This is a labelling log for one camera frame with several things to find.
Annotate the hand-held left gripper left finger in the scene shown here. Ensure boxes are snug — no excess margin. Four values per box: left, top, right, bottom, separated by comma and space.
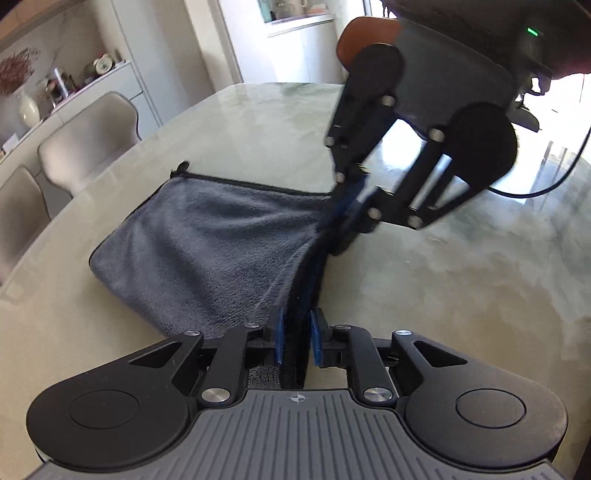
124, 307, 286, 407

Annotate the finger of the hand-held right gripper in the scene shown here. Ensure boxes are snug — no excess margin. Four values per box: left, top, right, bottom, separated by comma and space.
355, 128, 482, 234
323, 90, 397, 256

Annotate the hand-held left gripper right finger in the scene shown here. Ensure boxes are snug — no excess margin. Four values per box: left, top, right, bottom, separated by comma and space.
310, 308, 467, 407

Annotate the grey and blue towel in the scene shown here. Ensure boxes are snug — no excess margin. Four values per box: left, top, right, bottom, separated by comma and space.
89, 161, 368, 391

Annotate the brown leather chair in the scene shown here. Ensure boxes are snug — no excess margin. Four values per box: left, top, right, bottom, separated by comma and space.
336, 16, 402, 84

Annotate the white side cabinet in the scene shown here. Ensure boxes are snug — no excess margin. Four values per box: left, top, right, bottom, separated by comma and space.
265, 13, 345, 84

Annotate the white sideboard cabinet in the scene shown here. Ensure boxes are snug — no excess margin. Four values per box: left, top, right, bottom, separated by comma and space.
0, 59, 163, 195

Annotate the beige dining chair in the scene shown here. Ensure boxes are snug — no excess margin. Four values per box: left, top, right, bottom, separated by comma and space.
0, 166, 51, 284
37, 91, 141, 197

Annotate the dark ornament stand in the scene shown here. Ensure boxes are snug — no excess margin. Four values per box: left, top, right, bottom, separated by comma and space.
46, 67, 77, 104

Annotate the white vase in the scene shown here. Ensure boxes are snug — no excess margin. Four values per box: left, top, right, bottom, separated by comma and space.
18, 90, 41, 129

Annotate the dried flower bunch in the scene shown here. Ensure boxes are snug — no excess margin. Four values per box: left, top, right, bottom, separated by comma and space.
0, 46, 42, 100

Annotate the black cable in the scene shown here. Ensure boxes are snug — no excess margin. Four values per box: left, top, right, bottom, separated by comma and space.
487, 136, 591, 199

